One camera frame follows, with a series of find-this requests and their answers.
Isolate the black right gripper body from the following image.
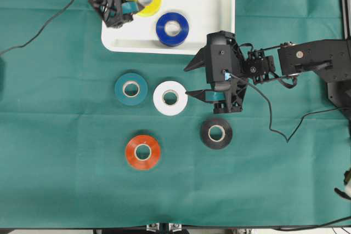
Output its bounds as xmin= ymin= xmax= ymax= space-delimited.
xmin=205 ymin=31 xmax=247 ymax=113

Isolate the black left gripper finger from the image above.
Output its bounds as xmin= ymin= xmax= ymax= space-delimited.
xmin=121 ymin=1 xmax=145 ymax=15

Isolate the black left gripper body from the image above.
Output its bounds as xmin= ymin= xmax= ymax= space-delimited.
xmin=89 ymin=0 xmax=133 ymax=28

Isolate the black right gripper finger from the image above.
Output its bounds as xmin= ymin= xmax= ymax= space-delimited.
xmin=185 ymin=89 xmax=225 ymax=103
xmin=184 ymin=48 xmax=206 ymax=72

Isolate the white tape roll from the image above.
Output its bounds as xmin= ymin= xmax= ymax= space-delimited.
xmin=153 ymin=81 xmax=188 ymax=116

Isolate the blue tape roll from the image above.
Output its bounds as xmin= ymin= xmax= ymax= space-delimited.
xmin=156 ymin=12 xmax=189 ymax=47

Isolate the teal green tape roll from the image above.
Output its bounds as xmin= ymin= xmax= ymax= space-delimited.
xmin=114 ymin=73 xmax=149 ymax=106

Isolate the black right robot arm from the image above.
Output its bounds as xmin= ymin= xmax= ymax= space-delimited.
xmin=184 ymin=31 xmax=350 ymax=119

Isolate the white plastic tray case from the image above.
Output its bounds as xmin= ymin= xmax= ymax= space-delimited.
xmin=101 ymin=0 xmax=235 ymax=55

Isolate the red orange tape roll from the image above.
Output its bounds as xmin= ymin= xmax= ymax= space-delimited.
xmin=125 ymin=135 xmax=161 ymax=170

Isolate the green table cloth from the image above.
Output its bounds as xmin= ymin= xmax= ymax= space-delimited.
xmin=1 ymin=0 xmax=350 ymax=228

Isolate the black right camera cable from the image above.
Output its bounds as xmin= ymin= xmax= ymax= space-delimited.
xmin=224 ymin=73 xmax=351 ymax=144

